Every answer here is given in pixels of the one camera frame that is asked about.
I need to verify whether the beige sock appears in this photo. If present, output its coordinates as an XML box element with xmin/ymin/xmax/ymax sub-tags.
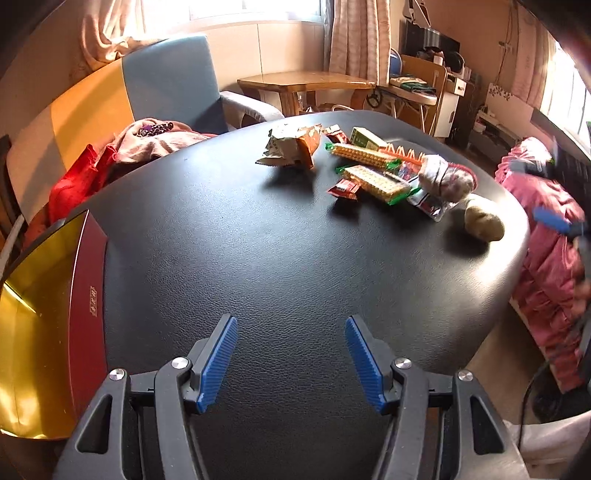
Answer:
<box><xmin>464</xmin><ymin>194</ymin><xmax>505</xmax><ymax>243</ymax></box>

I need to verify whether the grey sock with red cuff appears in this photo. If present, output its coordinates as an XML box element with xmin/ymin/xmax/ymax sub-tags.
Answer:
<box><xmin>418</xmin><ymin>155</ymin><xmax>478</xmax><ymax>204</ymax></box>

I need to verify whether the cracker pack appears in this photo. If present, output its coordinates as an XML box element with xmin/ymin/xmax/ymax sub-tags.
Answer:
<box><xmin>339</xmin><ymin>165</ymin><xmax>419</xmax><ymax>205</ymax></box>
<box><xmin>325</xmin><ymin>143</ymin><xmax>401</xmax><ymax>170</ymax></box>

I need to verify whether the small red candy packet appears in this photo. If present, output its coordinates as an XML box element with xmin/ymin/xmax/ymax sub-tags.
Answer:
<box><xmin>328</xmin><ymin>178</ymin><xmax>360</xmax><ymax>201</ymax></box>

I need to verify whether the green white small box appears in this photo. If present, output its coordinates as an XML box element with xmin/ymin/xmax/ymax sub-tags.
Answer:
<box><xmin>349</xmin><ymin>127</ymin><xmax>388</xmax><ymax>151</ymax></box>

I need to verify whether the orange white snack bag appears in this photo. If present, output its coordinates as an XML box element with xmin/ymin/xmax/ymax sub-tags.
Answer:
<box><xmin>256</xmin><ymin>124</ymin><xmax>322</xmax><ymax>170</ymax></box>

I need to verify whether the orange plastic rack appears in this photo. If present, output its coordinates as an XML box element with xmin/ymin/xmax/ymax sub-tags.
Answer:
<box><xmin>379</xmin><ymin>143</ymin><xmax>426</xmax><ymax>167</ymax></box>

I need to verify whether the wooden cabinet with items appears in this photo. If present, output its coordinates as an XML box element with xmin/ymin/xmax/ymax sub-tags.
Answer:
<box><xmin>402</xmin><ymin>20</ymin><xmax>467</xmax><ymax>139</ymax></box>

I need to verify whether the red and gold gift box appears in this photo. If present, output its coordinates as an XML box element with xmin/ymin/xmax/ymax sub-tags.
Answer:
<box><xmin>1</xmin><ymin>211</ymin><xmax>107</xmax><ymax>440</ymax></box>

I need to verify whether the red cloth on chair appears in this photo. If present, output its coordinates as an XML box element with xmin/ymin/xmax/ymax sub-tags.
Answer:
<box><xmin>47</xmin><ymin>144</ymin><xmax>117</xmax><ymax>223</ymax></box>

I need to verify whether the small red wrapper far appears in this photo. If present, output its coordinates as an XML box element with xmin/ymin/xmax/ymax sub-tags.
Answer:
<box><xmin>322</xmin><ymin>124</ymin><xmax>349</xmax><ymax>144</ymax></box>

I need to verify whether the pink cloth on chair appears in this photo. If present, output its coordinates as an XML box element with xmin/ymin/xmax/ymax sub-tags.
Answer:
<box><xmin>110</xmin><ymin>118</ymin><xmax>215</xmax><ymax>163</ymax></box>

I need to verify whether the pink patterned curtain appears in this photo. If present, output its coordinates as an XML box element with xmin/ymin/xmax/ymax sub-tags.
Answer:
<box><xmin>329</xmin><ymin>0</ymin><xmax>391</xmax><ymax>85</ymax></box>

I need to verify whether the blue and yellow armchair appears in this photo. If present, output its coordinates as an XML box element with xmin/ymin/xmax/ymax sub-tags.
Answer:
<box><xmin>7</xmin><ymin>35</ymin><xmax>283</xmax><ymax>220</ymax></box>

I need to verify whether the wooden side table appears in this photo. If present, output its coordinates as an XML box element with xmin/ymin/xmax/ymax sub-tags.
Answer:
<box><xmin>238</xmin><ymin>71</ymin><xmax>377</xmax><ymax>117</ymax></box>

